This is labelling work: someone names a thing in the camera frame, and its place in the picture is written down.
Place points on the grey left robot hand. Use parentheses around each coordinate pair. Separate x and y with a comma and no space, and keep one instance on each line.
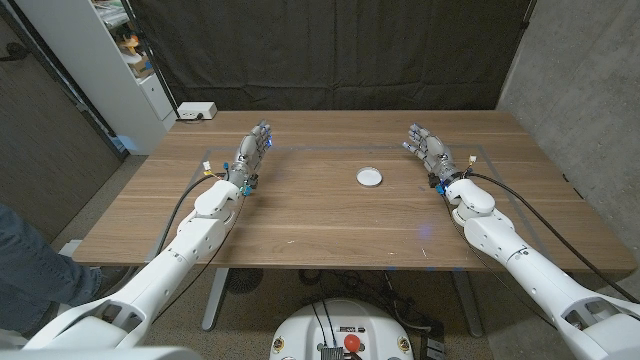
(250,152)

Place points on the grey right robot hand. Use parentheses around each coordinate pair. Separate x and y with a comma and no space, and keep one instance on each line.
(435,150)

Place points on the white round jar lid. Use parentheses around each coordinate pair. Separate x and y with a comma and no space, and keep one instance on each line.
(369,177)

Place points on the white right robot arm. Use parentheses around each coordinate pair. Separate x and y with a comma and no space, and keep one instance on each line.
(500,235)

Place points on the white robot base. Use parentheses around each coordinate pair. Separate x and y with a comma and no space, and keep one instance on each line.
(340,325)

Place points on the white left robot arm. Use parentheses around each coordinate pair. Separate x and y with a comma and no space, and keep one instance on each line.
(200,235)

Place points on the white power strip box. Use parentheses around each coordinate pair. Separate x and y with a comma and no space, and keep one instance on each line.
(197,110)

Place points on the grey tape outline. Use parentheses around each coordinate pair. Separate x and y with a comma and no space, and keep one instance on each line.
(325,148)

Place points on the black curtain backdrop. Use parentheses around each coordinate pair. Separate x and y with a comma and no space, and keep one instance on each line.
(325,50)

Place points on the black round ribbed disc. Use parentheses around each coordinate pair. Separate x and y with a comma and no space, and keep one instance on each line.
(244,280)

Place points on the cardboard box on shelf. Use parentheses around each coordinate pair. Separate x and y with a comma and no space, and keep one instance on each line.
(141,66)

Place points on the black backdrop stand pole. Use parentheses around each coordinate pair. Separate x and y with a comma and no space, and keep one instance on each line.
(150,55)

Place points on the grey table leg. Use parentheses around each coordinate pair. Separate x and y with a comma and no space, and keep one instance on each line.
(467,300)
(215,300)

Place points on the orange yellow toy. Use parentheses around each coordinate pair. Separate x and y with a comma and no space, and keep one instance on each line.
(131,44)

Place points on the white shelf cabinet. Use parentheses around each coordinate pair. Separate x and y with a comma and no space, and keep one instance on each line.
(90,65)

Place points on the dark grey shoe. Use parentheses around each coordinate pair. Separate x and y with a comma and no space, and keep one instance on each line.
(45,316)
(112,278)

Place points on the clear plastic bag pile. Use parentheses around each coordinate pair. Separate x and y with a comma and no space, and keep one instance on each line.
(112,12)

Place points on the red emergency stop button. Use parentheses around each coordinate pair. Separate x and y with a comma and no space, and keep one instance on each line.
(352,342)

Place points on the person's leg in jeans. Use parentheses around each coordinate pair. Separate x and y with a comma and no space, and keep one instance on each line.
(30,270)

